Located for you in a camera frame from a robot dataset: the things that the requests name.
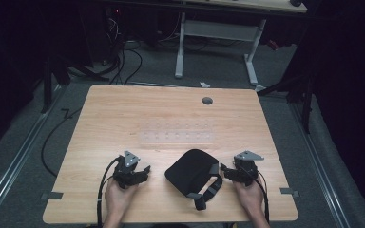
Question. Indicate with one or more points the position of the black metal stand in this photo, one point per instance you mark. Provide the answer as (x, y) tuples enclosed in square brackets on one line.
[(47, 85), (305, 101)]

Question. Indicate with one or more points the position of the white paper scrap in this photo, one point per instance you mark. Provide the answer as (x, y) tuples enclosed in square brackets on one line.
[(204, 84)]

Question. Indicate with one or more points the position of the person's left hand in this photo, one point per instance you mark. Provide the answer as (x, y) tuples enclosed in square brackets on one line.
[(118, 199)]

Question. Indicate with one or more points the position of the clear plastic strip with holes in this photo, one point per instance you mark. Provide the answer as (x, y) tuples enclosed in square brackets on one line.
[(177, 136)]

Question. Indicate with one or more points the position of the metal floor rail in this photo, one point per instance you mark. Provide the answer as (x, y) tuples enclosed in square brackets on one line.
[(15, 158), (320, 164)]

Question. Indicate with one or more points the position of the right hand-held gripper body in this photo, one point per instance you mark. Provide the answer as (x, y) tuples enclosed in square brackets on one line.
[(246, 169)]

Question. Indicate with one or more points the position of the grey tape strip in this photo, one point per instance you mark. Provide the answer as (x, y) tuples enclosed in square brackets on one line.
[(289, 192), (52, 195)]

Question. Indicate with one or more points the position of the small red object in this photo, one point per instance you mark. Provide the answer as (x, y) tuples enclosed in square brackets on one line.
[(273, 45)]

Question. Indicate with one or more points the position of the white metal desk frame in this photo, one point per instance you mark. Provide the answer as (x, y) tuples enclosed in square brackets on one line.
[(215, 30)]

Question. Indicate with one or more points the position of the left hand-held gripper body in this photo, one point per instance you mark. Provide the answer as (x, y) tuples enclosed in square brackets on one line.
[(125, 172)]

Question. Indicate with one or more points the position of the person's right hand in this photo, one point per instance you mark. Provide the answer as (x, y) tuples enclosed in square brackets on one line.
[(249, 198)]

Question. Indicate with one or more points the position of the small black desk object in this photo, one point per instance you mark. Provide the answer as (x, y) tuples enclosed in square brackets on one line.
[(295, 2)]

